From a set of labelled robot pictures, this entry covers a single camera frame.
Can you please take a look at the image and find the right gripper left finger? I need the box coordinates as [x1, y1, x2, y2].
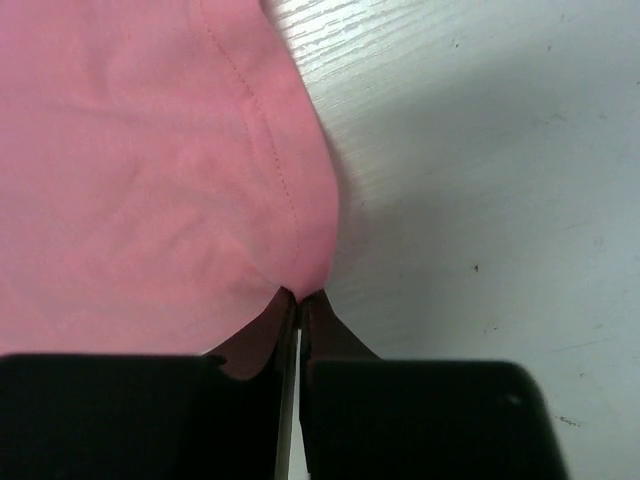
[202, 289, 296, 479]

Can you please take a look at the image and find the pink t shirt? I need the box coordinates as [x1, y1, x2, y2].
[1, 1, 339, 354]

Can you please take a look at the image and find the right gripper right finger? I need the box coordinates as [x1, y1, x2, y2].
[299, 291, 384, 479]

